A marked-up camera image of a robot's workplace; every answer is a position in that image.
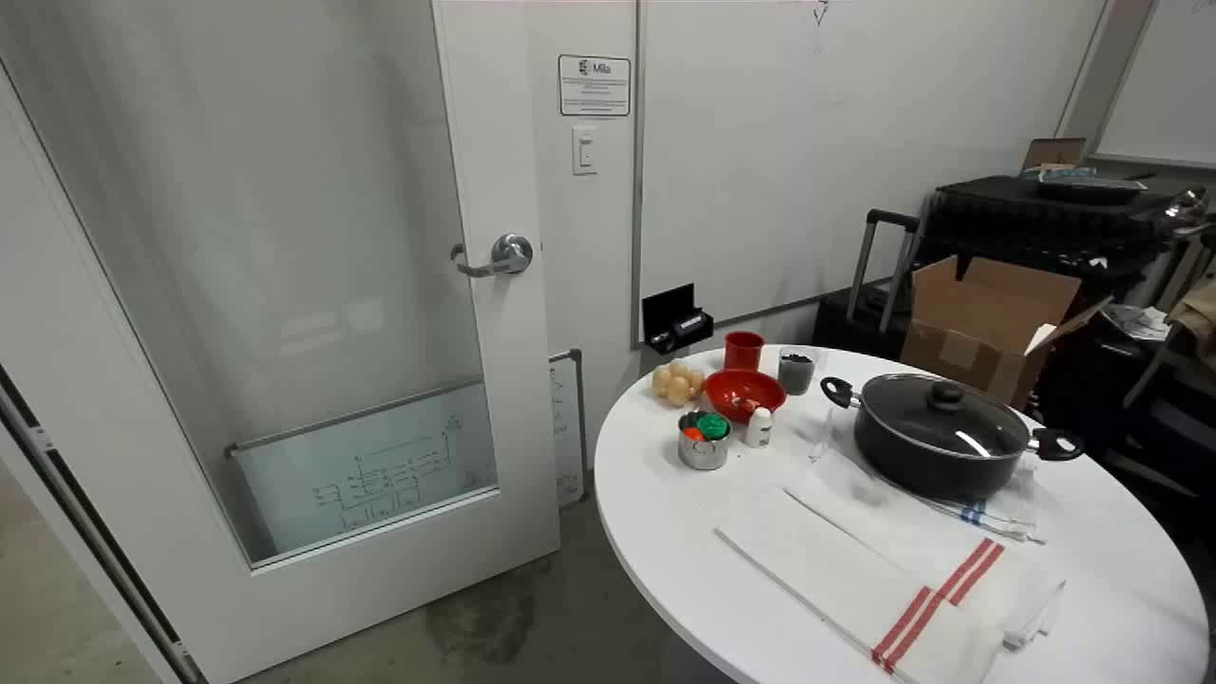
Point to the glass pot lid black knob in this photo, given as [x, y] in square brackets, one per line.
[913, 414]

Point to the red bowl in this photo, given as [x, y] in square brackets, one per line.
[741, 392]

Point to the small brown box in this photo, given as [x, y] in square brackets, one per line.
[1053, 155]

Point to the clear plastic cup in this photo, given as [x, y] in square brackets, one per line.
[823, 436]

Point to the white light switch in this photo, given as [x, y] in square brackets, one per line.
[583, 151]

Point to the red cup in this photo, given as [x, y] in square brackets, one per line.
[741, 353]

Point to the white towel red stripes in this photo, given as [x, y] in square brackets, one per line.
[823, 572]

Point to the open cardboard box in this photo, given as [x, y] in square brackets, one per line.
[972, 319]

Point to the dark grey cup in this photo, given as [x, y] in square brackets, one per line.
[794, 373]

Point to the small white shaker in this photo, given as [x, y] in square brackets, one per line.
[757, 429]

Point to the yellowish bread rolls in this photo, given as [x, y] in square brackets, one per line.
[678, 382]

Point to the white towel blue stripes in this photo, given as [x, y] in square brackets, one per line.
[1003, 520]

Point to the white door frosted glass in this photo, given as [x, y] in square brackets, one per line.
[507, 441]

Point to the open black case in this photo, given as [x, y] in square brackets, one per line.
[671, 320]

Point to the white wall sign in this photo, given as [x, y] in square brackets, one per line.
[595, 86]

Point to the black suitcase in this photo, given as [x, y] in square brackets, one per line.
[841, 329]

